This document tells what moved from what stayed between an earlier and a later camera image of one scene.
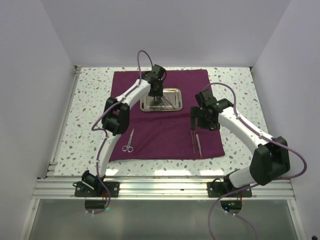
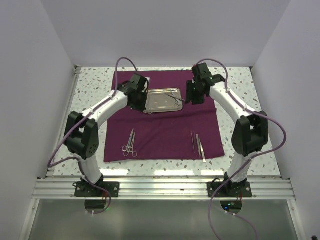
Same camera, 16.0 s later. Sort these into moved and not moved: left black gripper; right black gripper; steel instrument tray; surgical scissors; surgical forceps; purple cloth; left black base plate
Moved: right black gripper; left black gripper; surgical forceps
Not moved: steel instrument tray; purple cloth; surgical scissors; left black base plate
